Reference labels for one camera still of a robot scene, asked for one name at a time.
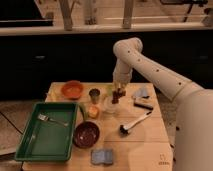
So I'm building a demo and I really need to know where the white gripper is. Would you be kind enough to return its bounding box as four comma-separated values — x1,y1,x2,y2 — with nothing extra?
113,71,132,96

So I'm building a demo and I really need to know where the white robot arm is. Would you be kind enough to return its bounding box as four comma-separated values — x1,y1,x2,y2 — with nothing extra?
113,37,213,171

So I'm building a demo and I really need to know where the metal cup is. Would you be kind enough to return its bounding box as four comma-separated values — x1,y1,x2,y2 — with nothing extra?
89,88,100,104

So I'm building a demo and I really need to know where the grey blue cloth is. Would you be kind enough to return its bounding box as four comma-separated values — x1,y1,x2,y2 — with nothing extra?
132,88,149,99

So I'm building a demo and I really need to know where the black marker pen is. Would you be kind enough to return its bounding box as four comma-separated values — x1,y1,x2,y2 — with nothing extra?
134,103,154,110

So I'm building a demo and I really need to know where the orange fruit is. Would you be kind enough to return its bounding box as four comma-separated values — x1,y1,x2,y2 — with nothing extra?
88,106,99,118

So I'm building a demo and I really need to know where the green vegetable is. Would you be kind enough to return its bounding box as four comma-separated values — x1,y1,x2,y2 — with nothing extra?
78,103,88,121

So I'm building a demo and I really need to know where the orange plastic bowl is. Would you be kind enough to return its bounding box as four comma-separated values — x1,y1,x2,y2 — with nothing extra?
61,80,83,99

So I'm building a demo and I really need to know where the dark maroon bowl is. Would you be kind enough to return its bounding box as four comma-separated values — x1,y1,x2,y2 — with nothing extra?
73,121,100,148

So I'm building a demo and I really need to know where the blue grey sponge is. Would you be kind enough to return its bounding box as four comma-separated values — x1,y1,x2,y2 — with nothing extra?
91,149,114,165

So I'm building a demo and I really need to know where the silver metal fork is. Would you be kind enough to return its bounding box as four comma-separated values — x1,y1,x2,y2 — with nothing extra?
38,114,68,127

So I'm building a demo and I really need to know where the green plastic tray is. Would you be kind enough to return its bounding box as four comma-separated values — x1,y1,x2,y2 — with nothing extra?
15,102,78,162

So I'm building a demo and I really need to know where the white handled dish brush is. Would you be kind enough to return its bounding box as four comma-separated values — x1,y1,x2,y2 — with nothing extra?
119,112,151,135

